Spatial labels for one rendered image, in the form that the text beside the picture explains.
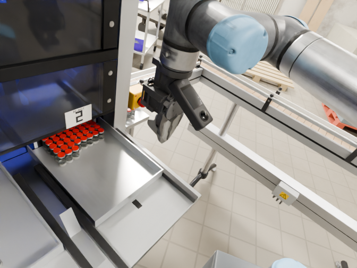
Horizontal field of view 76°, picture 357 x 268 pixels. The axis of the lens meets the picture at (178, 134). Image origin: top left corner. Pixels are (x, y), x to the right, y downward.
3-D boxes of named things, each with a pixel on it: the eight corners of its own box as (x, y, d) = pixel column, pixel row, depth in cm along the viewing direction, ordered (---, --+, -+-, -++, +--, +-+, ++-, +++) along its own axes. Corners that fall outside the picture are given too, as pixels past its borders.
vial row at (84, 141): (53, 159, 71) (51, 149, 69) (101, 136, 84) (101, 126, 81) (57, 164, 71) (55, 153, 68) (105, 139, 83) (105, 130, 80)
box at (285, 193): (271, 193, 140) (278, 184, 134) (273, 189, 144) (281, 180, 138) (289, 206, 136) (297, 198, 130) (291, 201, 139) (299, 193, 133)
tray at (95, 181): (27, 152, 71) (25, 144, 69) (98, 122, 89) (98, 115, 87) (95, 228, 59) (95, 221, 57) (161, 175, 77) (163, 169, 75)
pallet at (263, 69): (218, 69, 381) (221, 63, 374) (224, 53, 448) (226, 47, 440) (290, 94, 373) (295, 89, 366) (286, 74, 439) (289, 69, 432)
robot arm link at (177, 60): (207, 49, 45) (182, 56, 39) (201, 70, 48) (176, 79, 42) (179, 34, 47) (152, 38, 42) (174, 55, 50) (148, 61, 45)
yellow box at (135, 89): (120, 101, 89) (121, 85, 85) (134, 95, 94) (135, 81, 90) (133, 111, 87) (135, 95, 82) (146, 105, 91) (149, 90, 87)
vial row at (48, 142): (45, 151, 73) (43, 141, 70) (93, 130, 85) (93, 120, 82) (49, 155, 72) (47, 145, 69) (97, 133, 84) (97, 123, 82)
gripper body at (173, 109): (160, 97, 58) (170, 51, 51) (186, 114, 55) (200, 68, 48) (138, 106, 53) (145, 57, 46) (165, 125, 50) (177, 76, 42)
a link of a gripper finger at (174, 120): (157, 128, 63) (163, 100, 57) (173, 140, 61) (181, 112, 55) (149, 132, 61) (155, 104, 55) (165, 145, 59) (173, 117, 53)
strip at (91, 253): (61, 226, 58) (58, 214, 54) (72, 218, 60) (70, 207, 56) (94, 269, 52) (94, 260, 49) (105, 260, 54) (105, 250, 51)
